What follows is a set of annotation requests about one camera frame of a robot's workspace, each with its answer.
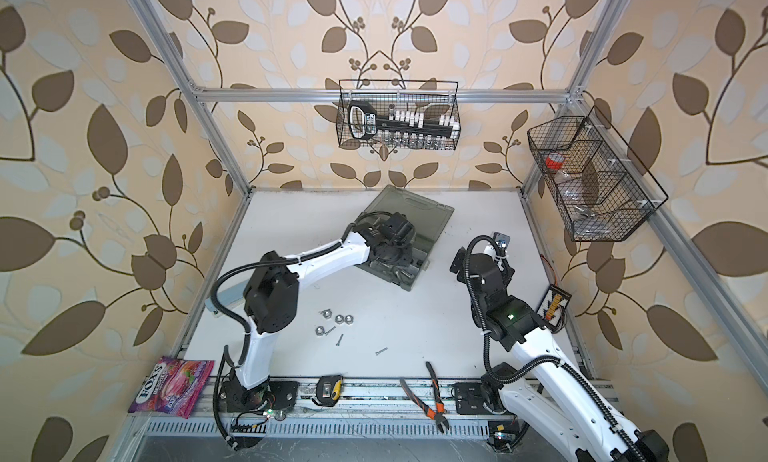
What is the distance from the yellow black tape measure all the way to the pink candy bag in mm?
313

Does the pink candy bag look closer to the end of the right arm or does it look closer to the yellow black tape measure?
the yellow black tape measure

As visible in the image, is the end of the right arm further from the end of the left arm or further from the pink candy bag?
the pink candy bag

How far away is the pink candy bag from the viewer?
731 mm

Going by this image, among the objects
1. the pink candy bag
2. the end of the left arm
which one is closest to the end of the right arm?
the end of the left arm

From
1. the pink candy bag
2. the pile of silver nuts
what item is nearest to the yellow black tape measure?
the pile of silver nuts

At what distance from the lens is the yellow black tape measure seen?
0.74m

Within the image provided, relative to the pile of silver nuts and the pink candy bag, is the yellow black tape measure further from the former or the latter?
the pink candy bag

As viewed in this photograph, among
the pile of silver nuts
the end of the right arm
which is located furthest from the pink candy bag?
the end of the right arm

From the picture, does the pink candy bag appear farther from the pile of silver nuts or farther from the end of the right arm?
the end of the right arm

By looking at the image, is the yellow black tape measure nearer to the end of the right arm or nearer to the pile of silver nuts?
the pile of silver nuts
